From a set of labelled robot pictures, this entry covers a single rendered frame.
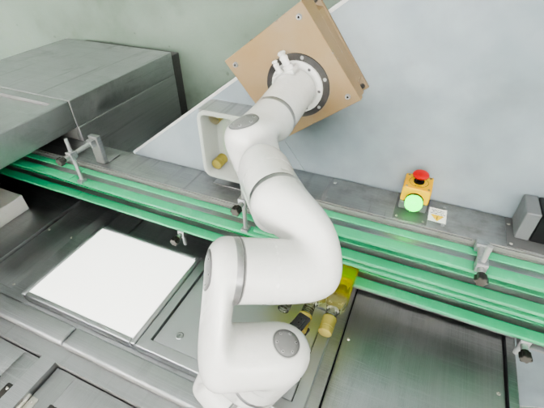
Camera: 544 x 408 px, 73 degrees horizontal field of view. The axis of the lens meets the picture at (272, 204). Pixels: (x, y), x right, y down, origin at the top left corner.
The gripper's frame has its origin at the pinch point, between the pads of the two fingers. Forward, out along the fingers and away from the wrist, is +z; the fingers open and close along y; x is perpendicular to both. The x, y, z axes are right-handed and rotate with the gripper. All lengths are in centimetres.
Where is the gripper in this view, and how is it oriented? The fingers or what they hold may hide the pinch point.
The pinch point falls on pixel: (300, 326)
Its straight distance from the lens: 93.9
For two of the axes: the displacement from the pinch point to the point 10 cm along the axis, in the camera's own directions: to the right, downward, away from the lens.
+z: 6.2, -4.9, 6.1
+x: -7.9, -3.7, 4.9
